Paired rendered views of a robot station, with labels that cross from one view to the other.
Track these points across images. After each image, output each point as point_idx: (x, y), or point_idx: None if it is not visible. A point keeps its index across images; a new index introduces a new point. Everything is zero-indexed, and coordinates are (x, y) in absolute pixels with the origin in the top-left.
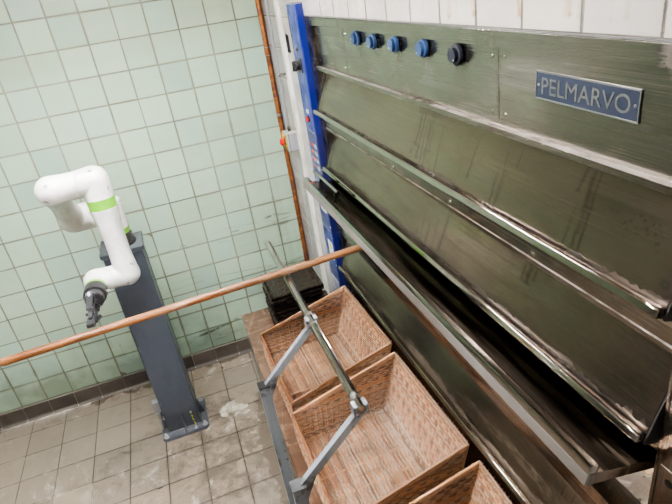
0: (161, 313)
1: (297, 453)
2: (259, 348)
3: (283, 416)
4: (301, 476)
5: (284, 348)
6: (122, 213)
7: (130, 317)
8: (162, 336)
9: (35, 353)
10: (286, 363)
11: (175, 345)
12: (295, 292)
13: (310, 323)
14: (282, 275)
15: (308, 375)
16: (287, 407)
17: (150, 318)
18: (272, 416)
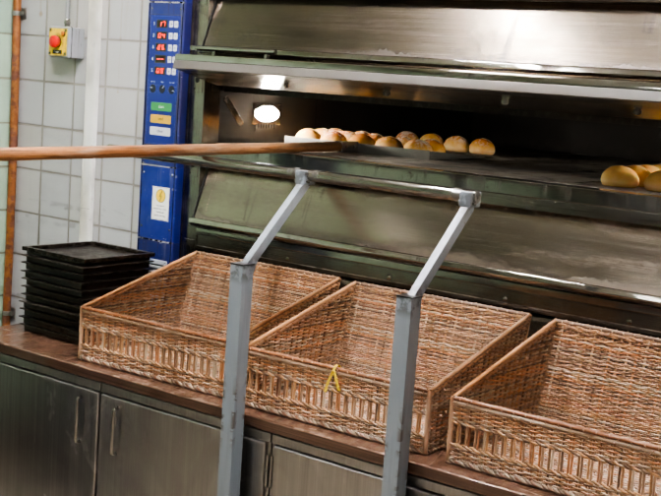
0: (66, 154)
1: (253, 411)
2: (50, 352)
3: (186, 393)
4: (285, 422)
5: (106, 345)
6: None
7: (25, 147)
8: None
9: None
10: (273, 233)
11: None
12: (247, 161)
13: (314, 171)
14: (204, 153)
15: (179, 365)
16: (187, 382)
17: (51, 156)
18: (245, 322)
